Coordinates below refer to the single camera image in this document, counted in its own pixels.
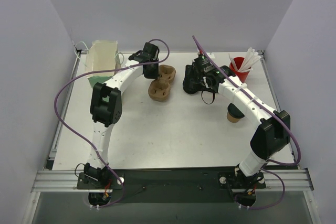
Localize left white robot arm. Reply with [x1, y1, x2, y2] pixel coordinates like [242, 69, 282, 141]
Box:
[84, 42, 160, 188]

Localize green paper takeout bag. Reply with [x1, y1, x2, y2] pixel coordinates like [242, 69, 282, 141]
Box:
[85, 40, 124, 72]

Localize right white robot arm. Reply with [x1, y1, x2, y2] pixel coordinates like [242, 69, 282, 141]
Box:
[183, 55, 290, 177]

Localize aluminium front rail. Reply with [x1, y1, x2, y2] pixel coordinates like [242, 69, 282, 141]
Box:
[32, 167, 314, 193]

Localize red straw holder cup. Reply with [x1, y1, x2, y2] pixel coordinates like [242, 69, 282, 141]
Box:
[229, 57, 250, 83]

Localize white wrapped straws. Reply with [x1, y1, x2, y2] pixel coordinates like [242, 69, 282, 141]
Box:
[229, 47, 261, 70]

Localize brown cardboard cup carrier stack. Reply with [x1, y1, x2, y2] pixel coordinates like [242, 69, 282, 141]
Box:
[148, 65, 176, 102]

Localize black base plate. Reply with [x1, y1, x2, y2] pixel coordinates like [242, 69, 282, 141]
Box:
[77, 166, 266, 206]

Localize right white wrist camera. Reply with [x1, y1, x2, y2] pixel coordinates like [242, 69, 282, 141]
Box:
[207, 52, 215, 59]

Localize black coffee lid stack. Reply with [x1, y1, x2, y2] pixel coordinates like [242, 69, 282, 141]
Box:
[183, 86, 199, 95]

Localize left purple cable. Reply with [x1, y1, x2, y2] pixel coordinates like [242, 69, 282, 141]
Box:
[54, 38, 170, 208]

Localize brown paper coffee cup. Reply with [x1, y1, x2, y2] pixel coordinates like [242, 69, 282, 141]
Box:
[227, 112, 245, 123]

